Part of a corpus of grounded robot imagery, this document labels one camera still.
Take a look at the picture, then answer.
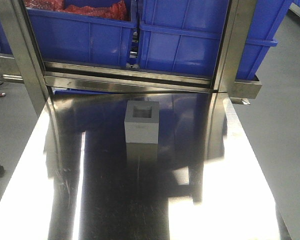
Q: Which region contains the gray square base block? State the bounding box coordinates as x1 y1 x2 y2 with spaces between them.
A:
124 100 160 144

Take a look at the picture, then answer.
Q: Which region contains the blue plastic bin right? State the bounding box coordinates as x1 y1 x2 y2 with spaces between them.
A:
138 0 291 80

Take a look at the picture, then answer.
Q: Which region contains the blue bin with red contents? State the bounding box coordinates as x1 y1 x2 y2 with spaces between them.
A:
27 0 138 67

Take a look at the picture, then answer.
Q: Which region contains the red mesh bag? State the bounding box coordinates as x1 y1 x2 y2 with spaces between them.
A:
23 0 129 21

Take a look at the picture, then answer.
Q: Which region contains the stainless steel shelf frame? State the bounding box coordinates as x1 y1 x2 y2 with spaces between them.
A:
0 0 262 115

